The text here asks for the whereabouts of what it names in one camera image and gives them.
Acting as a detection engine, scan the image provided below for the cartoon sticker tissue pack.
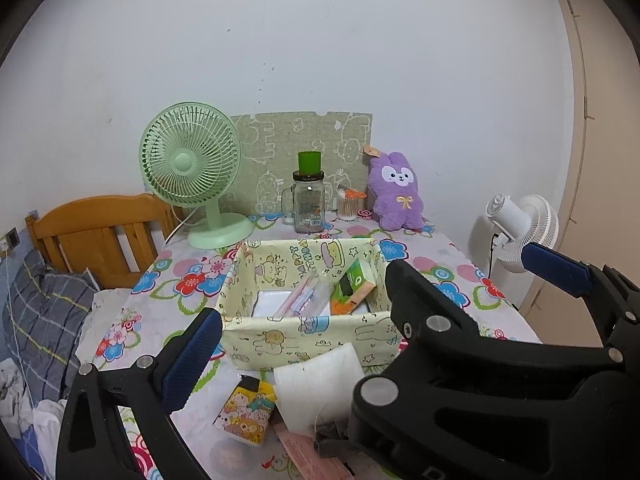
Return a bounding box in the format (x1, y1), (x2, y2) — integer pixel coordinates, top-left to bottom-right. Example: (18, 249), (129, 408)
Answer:
(213, 375), (277, 446)

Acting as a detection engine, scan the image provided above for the white cloth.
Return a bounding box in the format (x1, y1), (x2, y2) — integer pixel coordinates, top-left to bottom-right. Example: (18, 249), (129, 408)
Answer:
(273, 342), (364, 438)

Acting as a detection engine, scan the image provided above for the green orange tissue pack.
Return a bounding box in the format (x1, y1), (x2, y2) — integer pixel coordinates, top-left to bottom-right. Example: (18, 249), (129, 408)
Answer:
(330, 258), (376, 315)

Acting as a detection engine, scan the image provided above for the pink paper slip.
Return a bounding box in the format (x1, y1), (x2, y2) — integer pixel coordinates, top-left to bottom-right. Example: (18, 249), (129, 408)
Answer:
(273, 422), (354, 480)

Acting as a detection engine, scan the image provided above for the clear plastic pen pouch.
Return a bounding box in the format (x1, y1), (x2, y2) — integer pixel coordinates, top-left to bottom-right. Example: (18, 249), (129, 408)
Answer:
(272, 273), (333, 321)

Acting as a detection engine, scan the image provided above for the grey scrunchie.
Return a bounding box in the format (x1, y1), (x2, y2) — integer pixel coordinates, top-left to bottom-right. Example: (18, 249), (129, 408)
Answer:
(314, 418), (357, 460)

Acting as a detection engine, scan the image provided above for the beige door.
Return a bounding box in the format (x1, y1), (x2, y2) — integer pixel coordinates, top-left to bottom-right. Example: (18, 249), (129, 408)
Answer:
(519, 0), (640, 348)

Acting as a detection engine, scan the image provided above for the white standing fan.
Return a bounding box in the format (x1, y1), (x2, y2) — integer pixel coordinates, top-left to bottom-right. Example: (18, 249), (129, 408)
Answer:
(485, 193), (560, 273)

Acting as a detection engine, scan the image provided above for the blue plaid pillow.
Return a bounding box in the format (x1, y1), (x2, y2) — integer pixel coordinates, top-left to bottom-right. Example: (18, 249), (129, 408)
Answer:
(2, 249), (96, 404)

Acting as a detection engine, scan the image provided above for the wooden bed headboard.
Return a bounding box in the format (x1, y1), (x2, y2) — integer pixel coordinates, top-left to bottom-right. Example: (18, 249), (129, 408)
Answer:
(25, 193), (178, 288)

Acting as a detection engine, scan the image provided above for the yellow cartoon fabric storage box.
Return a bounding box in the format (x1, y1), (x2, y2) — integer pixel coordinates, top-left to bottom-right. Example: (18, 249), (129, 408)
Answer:
(216, 238), (401, 370)

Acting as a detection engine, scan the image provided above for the cotton swab jar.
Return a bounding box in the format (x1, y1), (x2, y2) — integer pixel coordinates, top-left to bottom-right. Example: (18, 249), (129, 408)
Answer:
(336, 186), (367, 221)

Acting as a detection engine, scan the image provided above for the purple plush bunny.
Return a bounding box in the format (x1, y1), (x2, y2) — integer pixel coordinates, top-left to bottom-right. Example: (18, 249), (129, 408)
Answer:
(368, 152), (424, 231)

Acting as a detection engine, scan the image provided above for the green desk fan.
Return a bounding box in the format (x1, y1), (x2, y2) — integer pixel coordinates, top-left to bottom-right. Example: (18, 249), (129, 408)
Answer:
(139, 102), (253, 249)

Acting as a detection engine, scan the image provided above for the glass mason jar mug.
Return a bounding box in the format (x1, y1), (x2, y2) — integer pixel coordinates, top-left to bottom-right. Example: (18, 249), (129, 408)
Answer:
(281, 170), (326, 234)

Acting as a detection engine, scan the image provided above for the green cartoon patterned board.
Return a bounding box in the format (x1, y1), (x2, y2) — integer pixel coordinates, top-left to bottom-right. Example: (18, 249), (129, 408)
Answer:
(224, 110), (374, 216)

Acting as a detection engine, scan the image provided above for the green cup on jar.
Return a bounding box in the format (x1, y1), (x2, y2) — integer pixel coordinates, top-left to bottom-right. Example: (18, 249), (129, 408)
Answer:
(297, 151), (321, 176)

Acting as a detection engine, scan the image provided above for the wall power socket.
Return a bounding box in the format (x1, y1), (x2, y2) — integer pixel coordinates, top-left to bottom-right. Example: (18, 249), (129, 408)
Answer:
(0, 228), (20, 252)

